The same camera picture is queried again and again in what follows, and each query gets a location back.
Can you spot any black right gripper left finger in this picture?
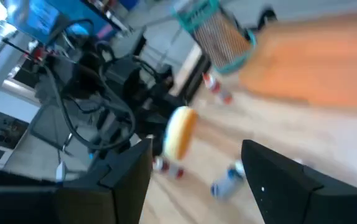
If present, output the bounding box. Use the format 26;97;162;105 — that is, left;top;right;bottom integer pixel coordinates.
57;138;153;224

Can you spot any teal metal box grater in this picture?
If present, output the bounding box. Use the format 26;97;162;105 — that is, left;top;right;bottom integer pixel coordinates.
170;0;257;75

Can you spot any blue screen monitor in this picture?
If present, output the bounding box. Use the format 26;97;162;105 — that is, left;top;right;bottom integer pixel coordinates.
2;0;119;46

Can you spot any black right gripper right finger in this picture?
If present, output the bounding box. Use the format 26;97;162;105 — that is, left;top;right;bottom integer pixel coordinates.
241;139;357;224

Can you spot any orange plastic cutting board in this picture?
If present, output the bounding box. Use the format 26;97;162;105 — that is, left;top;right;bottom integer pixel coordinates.
239;11;357;110

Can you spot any red food colouring bottle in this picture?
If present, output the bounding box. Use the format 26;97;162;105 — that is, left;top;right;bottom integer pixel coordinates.
202;72;234;106
152;155;185;180

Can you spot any white frosted toy donut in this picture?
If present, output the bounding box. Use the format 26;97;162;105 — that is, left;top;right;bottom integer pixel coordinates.
162;105;200;162

